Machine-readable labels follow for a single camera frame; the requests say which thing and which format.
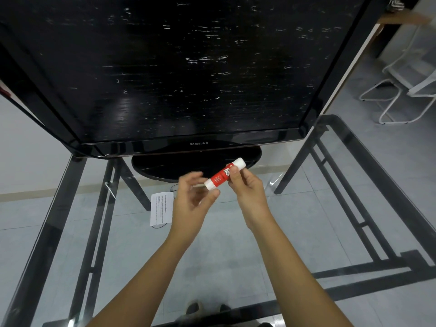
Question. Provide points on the person's left forearm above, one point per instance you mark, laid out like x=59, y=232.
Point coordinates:
x=146, y=286

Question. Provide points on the person's right shoe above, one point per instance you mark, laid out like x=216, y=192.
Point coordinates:
x=225, y=307

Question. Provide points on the black metal table frame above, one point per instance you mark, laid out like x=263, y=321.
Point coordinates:
x=357, y=270

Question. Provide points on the white printed paper slip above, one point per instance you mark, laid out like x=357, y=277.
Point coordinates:
x=161, y=207

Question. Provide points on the red and white glue stick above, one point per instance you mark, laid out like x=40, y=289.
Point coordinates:
x=219, y=177

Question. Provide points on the brown wooden desk board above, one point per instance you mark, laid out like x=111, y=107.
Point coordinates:
x=405, y=18

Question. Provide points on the person's right forearm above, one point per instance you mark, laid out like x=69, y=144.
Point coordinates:
x=293, y=279

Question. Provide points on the person's left hand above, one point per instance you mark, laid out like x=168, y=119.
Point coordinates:
x=189, y=207

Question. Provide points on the person's shoe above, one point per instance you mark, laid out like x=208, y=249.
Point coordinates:
x=193, y=308
x=225, y=307

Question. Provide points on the person's right hand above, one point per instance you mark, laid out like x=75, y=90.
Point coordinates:
x=252, y=200

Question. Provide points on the white metal chair frame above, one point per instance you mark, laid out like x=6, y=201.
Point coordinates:
x=422, y=88

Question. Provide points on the person's left shoe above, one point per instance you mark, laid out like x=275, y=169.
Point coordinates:
x=193, y=308

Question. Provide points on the black flat-screen television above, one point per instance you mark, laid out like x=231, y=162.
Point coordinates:
x=187, y=64

